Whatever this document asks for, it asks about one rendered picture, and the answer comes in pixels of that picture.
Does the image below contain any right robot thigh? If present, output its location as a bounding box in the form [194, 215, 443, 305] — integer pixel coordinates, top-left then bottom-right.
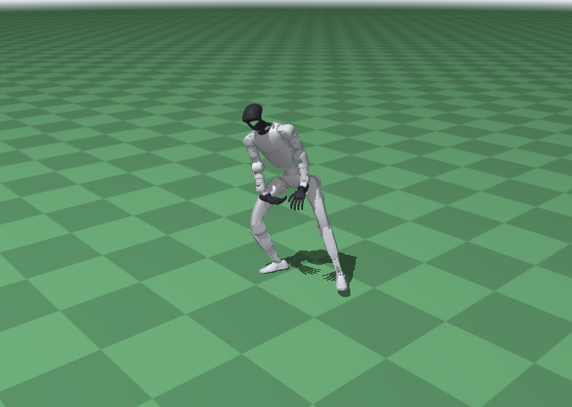
[250, 176, 289, 234]

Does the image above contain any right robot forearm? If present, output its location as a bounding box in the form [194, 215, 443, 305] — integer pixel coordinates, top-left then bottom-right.
[252, 168, 268, 201]

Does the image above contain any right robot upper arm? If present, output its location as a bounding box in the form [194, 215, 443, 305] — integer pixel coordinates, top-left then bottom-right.
[243, 132, 265, 174]

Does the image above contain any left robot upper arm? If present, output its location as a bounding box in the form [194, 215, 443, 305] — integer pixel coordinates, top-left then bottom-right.
[277, 124, 306, 162]

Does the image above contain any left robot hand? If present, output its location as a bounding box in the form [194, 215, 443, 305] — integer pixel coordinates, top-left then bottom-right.
[288, 184, 309, 210]

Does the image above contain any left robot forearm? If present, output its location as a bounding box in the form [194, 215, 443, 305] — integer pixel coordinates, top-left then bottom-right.
[298, 151, 310, 187]

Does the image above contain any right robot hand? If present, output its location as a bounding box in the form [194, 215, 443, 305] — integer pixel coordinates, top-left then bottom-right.
[259, 193, 287, 205]

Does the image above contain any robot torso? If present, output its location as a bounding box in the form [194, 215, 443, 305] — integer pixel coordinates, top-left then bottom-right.
[251, 122, 300, 188]

